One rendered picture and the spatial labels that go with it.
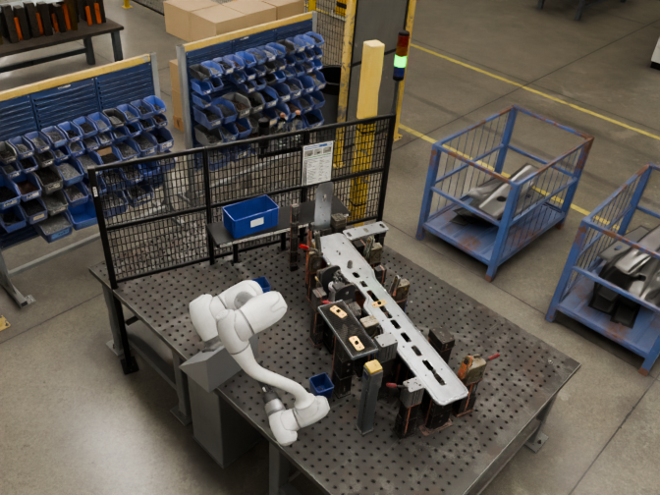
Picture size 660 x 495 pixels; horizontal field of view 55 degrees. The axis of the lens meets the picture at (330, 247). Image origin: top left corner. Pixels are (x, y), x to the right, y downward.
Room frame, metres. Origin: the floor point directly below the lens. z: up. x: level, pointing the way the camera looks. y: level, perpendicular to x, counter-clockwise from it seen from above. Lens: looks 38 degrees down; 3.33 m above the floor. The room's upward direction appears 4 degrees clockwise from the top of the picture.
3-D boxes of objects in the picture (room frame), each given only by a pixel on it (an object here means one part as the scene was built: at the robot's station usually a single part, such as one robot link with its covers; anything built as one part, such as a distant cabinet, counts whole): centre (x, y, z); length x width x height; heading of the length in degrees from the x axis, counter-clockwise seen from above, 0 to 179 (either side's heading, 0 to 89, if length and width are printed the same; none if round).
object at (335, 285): (2.53, -0.06, 0.94); 0.18 x 0.13 x 0.49; 30
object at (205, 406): (2.32, 0.53, 0.33); 0.31 x 0.31 x 0.66; 48
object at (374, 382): (1.95, -0.24, 0.92); 0.08 x 0.08 x 0.44; 30
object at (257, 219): (3.14, 0.49, 1.10); 0.30 x 0.17 x 0.13; 126
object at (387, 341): (2.18, -0.31, 0.90); 0.13 x 0.10 x 0.41; 120
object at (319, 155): (3.48, 0.12, 1.30); 0.23 x 0.02 x 0.31; 120
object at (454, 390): (2.53, -0.31, 1.00); 1.38 x 0.22 x 0.02; 30
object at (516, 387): (2.75, 0.02, 0.68); 2.56 x 1.61 x 0.04; 48
